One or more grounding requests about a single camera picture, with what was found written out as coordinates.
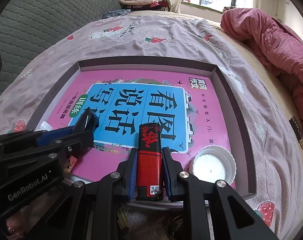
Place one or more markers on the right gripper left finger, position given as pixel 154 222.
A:
pixel 89 211

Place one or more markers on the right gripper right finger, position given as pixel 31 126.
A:
pixel 210 209

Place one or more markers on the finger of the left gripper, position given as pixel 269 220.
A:
pixel 23 140
pixel 81 137

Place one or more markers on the white pill bottle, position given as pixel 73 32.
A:
pixel 44 126

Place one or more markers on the red black lighter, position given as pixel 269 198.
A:
pixel 149 163

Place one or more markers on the white round plastic lid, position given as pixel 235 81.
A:
pixel 214 163

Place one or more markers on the yellow black wristwatch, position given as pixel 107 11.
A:
pixel 122 221

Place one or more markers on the operator hand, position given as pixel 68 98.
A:
pixel 16 225

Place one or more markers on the grey cardboard box tray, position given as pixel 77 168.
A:
pixel 241 149

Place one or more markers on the pink strawberry print bedsheet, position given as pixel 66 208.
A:
pixel 42 58

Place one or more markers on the black mattress label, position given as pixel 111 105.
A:
pixel 297 130

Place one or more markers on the pink and blue book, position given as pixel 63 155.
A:
pixel 185 106

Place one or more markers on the dark patterned cloth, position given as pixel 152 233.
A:
pixel 116 13

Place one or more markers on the grey quilted headboard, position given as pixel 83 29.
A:
pixel 41 22

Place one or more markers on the stack of folded clothes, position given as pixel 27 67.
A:
pixel 143 5

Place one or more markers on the red quilted comforter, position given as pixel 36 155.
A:
pixel 276 45

